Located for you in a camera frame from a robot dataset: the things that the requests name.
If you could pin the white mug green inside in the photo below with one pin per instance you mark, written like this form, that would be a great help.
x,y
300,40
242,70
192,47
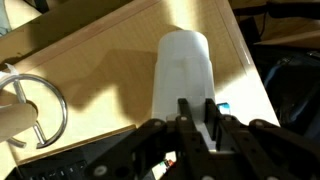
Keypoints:
x,y
183,73

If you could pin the cardboard paper towel tube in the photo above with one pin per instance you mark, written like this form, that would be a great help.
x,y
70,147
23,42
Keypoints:
x,y
15,121

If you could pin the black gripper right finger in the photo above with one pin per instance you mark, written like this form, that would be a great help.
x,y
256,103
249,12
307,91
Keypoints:
x,y
260,146

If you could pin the black laptop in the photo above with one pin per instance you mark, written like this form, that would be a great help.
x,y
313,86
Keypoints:
x,y
66,163

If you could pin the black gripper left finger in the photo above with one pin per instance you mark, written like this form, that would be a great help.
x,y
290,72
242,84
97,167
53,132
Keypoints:
x,y
150,150

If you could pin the blue white label strip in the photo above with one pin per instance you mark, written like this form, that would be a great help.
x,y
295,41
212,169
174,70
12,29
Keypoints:
x,y
224,107

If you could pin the navy backpack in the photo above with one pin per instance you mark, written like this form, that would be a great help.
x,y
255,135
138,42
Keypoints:
x,y
293,86

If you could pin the metal paper towel holder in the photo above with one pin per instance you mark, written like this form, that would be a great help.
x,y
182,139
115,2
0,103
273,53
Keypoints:
x,y
61,110

